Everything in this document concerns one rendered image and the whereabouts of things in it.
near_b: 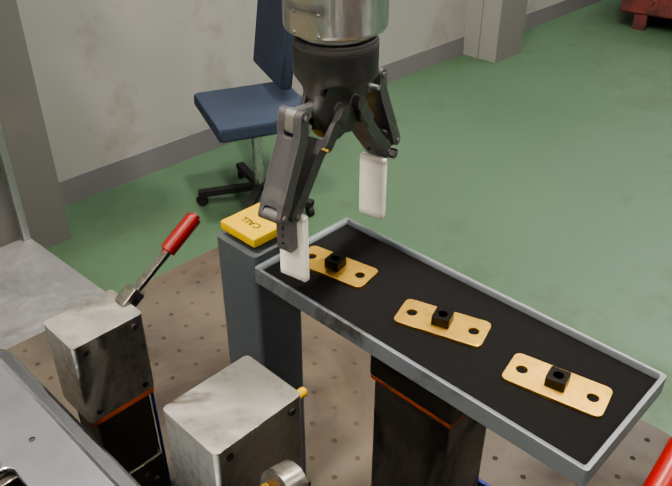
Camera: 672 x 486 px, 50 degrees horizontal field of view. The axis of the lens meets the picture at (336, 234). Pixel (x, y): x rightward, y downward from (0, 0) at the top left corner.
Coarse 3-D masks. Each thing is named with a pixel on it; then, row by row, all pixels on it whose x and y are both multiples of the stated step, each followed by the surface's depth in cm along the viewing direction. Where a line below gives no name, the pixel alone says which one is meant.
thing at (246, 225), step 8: (248, 208) 85; (256, 208) 85; (232, 216) 83; (240, 216) 83; (248, 216) 83; (256, 216) 83; (224, 224) 82; (232, 224) 82; (240, 224) 82; (248, 224) 82; (256, 224) 82; (264, 224) 82; (272, 224) 82; (232, 232) 81; (240, 232) 80; (248, 232) 80; (256, 232) 80; (264, 232) 80; (272, 232) 81; (248, 240) 80; (256, 240) 79; (264, 240) 80
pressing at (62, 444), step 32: (0, 352) 87; (0, 384) 83; (32, 384) 82; (0, 416) 78; (32, 416) 78; (64, 416) 78; (0, 448) 75; (32, 448) 75; (64, 448) 75; (96, 448) 74; (32, 480) 71; (64, 480) 71; (96, 480) 71; (128, 480) 71
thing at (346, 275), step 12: (312, 252) 76; (324, 252) 76; (312, 264) 74; (324, 264) 74; (336, 264) 73; (348, 264) 74; (360, 264) 74; (324, 276) 73; (336, 276) 73; (348, 276) 73; (372, 276) 73; (360, 288) 71
